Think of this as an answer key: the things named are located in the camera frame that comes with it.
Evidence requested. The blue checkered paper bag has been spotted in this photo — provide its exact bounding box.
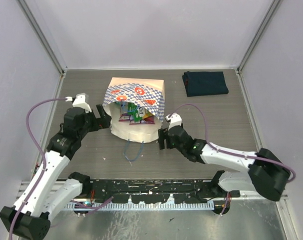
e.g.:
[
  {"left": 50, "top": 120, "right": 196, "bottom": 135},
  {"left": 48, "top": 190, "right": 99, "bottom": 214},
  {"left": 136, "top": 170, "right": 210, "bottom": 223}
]
[{"left": 102, "top": 76, "right": 165, "bottom": 162}]

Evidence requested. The green Fox's candy packet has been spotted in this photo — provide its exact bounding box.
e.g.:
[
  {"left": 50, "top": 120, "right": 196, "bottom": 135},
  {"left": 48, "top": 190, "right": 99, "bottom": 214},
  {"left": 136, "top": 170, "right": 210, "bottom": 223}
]
[{"left": 139, "top": 112, "right": 155, "bottom": 125}]

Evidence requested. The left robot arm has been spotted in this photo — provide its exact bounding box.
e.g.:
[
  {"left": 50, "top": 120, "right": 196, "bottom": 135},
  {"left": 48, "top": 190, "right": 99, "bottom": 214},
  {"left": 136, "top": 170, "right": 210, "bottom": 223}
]
[{"left": 0, "top": 104, "right": 111, "bottom": 240}]

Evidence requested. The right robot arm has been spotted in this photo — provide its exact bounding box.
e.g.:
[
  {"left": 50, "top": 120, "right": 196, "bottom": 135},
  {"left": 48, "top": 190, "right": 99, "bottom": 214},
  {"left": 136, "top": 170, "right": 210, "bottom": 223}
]
[{"left": 158, "top": 125, "right": 291, "bottom": 202}]

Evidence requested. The purple snack packet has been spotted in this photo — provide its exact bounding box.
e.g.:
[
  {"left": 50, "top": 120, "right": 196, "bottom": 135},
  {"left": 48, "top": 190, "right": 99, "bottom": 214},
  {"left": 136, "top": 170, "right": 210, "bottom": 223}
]
[{"left": 118, "top": 104, "right": 132, "bottom": 122}]

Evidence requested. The green snack packet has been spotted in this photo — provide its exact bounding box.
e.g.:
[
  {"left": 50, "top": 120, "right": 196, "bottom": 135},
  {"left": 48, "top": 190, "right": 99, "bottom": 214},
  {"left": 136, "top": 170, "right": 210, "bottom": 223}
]
[{"left": 128, "top": 102, "right": 145, "bottom": 125}]

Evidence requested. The folded navy cloth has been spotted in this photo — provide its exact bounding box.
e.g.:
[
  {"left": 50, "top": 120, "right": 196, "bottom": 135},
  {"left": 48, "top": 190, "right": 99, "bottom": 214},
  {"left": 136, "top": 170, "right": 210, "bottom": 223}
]
[{"left": 182, "top": 71, "right": 229, "bottom": 97}]

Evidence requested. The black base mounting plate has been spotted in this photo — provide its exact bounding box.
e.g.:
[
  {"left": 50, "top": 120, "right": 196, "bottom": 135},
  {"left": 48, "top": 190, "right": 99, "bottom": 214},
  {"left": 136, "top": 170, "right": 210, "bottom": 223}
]
[{"left": 74, "top": 179, "right": 227, "bottom": 204}]

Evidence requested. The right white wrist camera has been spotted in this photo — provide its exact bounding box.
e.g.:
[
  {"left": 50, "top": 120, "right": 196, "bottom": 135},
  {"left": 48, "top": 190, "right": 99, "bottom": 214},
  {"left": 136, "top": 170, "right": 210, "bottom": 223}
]
[{"left": 165, "top": 112, "right": 183, "bottom": 130}]

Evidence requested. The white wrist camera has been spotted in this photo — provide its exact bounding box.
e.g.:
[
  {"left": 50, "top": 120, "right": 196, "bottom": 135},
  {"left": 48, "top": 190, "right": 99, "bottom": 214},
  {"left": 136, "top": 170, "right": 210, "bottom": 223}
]
[
  {"left": 165, "top": 112, "right": 183, "bottom": 130},
  {"left": 72, "top": 93, "right": 92, "bottom": 113}
]

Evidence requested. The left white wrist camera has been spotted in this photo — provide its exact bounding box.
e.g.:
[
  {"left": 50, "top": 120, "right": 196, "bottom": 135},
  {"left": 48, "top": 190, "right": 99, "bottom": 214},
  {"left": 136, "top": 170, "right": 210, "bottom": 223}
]
[{"left": 72, "top": 93, "right": 92, "bottom": 113}]

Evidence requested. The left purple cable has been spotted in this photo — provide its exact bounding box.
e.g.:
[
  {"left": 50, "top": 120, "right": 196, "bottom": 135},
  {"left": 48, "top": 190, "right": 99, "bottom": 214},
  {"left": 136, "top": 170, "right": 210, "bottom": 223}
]
[{"left": 8, "top": 96, "right": 75, "bottom": 240}]

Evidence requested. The left aluminium frame post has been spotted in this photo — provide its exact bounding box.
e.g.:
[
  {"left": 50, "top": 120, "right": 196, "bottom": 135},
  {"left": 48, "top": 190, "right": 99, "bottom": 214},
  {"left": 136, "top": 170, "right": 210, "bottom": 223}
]
[{"left": 16, "top": 0, "right": 68, "bottom": 75}]

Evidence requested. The aluminium frame post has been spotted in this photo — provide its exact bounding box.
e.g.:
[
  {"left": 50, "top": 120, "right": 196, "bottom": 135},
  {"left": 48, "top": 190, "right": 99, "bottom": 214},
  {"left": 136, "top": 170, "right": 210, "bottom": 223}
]
[
  {"left": 237, "top": 0, "right": 283, "bottom": 74},
  {"left": 16, "top": 0, "right": 68, "bottom": 75}
]

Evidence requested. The right aluminium frame post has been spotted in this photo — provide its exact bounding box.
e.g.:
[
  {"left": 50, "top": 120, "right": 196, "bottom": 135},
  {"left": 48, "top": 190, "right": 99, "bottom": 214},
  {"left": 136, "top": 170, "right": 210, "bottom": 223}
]
[{"left": 237, "top": 0, "right": 283, "bottom": 74}]

